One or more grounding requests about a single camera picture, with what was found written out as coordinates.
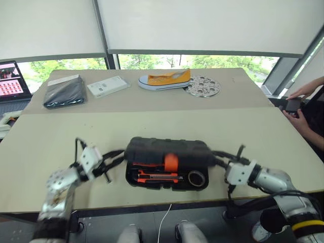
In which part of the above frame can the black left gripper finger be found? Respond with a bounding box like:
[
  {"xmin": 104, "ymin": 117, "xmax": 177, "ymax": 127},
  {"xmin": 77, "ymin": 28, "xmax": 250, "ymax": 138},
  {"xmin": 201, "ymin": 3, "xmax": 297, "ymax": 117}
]
[
  {"xmin": 104, "ymin": 155, "xmax": 127, "ymax": 172},
  {"xmin": 100, "ymin": 149, "xmax": 126, "ymax": 161}
]

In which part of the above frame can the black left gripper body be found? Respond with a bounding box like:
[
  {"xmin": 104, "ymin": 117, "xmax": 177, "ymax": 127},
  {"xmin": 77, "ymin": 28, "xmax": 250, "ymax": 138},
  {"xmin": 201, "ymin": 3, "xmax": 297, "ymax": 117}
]
[{"xmin": 92, "ymin": 157, "xmax": 114, "ymax": 184}]

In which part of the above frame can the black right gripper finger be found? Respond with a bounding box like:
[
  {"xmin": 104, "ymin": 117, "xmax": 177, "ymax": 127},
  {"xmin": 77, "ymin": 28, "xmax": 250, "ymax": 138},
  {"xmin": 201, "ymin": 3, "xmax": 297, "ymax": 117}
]
[
  {"xmin": 211, "ymin": 150, "xmax": 240, "ymax": 161},
  {"xmin": 214, "ymin": 158, "xmax": 230, "ymax": 170}
]

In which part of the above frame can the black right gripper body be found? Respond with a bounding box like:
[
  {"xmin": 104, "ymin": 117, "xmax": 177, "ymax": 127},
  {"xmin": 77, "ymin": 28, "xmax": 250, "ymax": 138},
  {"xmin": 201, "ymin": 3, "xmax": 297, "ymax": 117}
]
[{"xmin": 227, "ymin": 155, "xmax": 251, "ymax": 166}]

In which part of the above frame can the black tape roll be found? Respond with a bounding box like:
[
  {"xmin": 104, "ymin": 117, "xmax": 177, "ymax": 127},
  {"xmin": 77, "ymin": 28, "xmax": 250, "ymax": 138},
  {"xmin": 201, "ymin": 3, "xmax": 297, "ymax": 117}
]
[{"xmin": 187, "ymin": 170, "xmax": 207, "ymax": 188}]

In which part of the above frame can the orange voltage tester pen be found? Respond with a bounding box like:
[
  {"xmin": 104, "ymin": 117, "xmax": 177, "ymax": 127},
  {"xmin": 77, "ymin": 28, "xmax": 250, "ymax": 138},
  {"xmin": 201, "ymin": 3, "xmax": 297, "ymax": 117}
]
[{"xmin": 132, "ymin": 161, "xmax": 166, "ymax": 167}]

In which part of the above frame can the orange black utility knife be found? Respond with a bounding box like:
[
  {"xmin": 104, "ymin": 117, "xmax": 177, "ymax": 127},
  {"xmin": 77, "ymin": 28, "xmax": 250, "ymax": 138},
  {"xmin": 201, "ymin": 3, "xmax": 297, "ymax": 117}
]
[{"xmin": 137, "ymin": 170, "xmax": 184, "ymax": 184}]

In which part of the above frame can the black tool case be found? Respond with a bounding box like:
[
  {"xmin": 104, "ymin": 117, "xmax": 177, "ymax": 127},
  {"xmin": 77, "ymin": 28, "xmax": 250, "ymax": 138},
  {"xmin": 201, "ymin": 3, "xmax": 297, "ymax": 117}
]
[{"xmin": 125, "ymin": 136, "xmax": 217, "ymax": 192}]

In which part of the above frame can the black smartphone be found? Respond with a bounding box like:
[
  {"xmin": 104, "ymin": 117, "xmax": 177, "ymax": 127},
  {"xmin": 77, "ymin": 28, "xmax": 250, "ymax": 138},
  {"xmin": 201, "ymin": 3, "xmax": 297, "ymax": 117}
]
[{"xmin": 285, "ymin": 98, "xmax": 302, "ymax": 114}]

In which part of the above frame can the person's left hand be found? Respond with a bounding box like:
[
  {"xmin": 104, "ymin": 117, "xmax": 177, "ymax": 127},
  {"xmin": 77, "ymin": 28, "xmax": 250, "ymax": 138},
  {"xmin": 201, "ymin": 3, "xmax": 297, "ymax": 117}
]
[{"xmin": 281, "ymin": 108, "xmax": 309, "ymax": 133}]

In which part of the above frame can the person's right hand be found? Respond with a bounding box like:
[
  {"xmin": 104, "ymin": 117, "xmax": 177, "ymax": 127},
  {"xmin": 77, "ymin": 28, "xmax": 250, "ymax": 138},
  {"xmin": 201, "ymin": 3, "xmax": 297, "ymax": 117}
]
[{"xmin": 288, "ymin": 87, "xmax": 311, "ymax": 101}]

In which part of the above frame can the flat white packaged box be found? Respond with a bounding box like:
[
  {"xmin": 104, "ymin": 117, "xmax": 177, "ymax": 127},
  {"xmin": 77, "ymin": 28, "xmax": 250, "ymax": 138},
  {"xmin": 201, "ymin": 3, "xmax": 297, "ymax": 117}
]
[{"xmin": 87, "ymin": 75, "xmax": 132, "ymax": 99}]

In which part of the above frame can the perforated round metal disc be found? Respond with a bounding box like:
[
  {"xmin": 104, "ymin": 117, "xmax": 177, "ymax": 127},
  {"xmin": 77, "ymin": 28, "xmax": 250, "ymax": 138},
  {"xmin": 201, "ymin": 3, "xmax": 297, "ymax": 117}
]
[{"xmin": 182, "ymin": 75, "xmax": 223, "ymax": 98}]

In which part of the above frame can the grey rounded shape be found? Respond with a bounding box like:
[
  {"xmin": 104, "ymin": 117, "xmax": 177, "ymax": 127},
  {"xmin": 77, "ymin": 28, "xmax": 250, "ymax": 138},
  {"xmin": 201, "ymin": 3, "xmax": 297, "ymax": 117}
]
[
  {"xmin": 175, "ymin": 220, "xmax": 207, "ymax": 243},
  {"xmin": 117, "ymin": 223, "xmax": 143, "ymax": 243}
]

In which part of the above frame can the dark folded cloth package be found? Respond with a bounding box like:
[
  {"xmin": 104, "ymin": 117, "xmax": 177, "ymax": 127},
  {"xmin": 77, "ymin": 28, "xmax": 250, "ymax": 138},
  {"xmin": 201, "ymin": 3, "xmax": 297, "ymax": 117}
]
[{"xmin": 42, "ymin": 73, "xmax": 88, "ymax": 110}]

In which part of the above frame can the yellow canvas shoe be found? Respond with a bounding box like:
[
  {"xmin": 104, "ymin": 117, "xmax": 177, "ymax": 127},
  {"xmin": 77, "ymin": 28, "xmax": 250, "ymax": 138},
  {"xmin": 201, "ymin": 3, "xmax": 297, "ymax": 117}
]
[{"xmin": 137, "ymin": 67, "xmax": 191, "ymax": 91}]

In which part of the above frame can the white orange handheld device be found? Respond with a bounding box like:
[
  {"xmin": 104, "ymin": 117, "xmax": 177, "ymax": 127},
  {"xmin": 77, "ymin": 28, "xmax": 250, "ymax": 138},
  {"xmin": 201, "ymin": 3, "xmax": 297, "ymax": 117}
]
[{"xmin": 0, "ymin": 110, "xmax": 23, "ymax": 132}]

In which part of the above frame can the grey window pillar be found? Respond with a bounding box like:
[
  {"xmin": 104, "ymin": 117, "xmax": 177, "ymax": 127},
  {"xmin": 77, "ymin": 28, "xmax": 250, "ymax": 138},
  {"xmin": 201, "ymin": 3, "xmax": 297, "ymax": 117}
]
[{"xmin": 92, "ymin": 0, "xmax": 120, "ymax": 70}]

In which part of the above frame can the open laptop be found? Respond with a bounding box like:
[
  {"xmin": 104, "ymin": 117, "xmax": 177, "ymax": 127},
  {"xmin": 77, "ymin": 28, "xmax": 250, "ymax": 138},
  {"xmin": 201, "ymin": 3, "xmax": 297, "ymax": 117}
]
[{"xmin": 0, "ymin": 60, "xmax": 33, "ymax": 120}]

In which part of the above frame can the wide white roller blind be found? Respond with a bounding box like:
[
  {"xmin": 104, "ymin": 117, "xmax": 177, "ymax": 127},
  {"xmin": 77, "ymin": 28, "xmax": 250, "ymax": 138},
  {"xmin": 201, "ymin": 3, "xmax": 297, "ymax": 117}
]
[{"xmin": 97, "ymin": 0, "xmax": 324, "ymax": 58}]

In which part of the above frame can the narrow white roller blind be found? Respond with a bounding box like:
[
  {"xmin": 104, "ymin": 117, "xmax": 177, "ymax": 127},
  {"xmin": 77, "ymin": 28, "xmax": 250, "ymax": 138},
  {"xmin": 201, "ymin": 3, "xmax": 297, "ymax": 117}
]
[{"xmin": 0, "ymin": 0, "xmax": 107, "ymax": 61}]

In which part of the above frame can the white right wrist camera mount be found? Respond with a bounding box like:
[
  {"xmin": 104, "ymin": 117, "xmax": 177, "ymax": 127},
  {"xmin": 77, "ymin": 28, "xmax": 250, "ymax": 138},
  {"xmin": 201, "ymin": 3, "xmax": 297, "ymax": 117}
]
[{"xmin": 225, "ymin": 159, "xmax": 257, "ymax": 187}]

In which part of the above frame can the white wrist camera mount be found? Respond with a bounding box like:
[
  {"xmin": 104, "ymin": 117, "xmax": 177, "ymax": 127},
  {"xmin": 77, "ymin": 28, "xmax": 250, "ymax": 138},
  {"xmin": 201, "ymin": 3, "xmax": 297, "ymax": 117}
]
[
  {"xmin": 80, "ymin": 146, "xmax": 103, "ymax": 181},
  {"xmin": 225, "ymin": 159, "xmax": 257, "ymax": 187}
]

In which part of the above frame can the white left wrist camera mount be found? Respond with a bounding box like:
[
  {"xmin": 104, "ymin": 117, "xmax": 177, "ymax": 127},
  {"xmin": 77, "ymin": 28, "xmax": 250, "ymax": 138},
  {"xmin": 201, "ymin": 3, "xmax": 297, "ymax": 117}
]
[{"xmin": 80, "ymin": 146, "xmax": 103, "ymax": 181}]

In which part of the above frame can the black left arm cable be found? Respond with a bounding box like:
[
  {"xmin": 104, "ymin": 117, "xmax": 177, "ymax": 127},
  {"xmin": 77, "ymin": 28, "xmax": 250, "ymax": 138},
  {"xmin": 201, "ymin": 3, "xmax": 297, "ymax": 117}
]
[{"xmin": 74, "ymin": 137, "xmax": 88, "ymax": 167}]

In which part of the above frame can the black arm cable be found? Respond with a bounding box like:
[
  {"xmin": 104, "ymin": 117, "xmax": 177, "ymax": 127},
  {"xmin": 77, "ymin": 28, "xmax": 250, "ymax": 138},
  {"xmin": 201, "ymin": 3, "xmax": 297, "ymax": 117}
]
[
  {"xmin": 74, "ymin": 137, "xmax": 88, "ymax": 167},
  {"xmin": 267, "ymin": 189, "xmax": 322, "ymax": 218}
]

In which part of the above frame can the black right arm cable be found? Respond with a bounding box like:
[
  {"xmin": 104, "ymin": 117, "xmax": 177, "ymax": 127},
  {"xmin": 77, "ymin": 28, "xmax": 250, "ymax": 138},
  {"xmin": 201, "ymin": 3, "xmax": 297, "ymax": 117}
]
[{"xmin": 267, "ymin": 189, "xmax": 322, "ymax": 218}]

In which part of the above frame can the thin white cable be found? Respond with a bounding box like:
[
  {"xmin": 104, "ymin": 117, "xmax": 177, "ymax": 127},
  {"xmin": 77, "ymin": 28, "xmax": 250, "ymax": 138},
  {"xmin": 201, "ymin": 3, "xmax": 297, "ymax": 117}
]
[{"xmin": 157, "ymin": 203, "xmax": 173, "ymax": 243}]

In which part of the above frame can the grey slanted window frame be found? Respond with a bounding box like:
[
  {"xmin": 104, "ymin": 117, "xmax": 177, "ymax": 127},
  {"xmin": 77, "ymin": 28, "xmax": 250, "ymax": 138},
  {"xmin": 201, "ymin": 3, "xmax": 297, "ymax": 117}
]
[{"xmin": 261, "ymin": 37, "xmax": 324, "ymax": 97}]

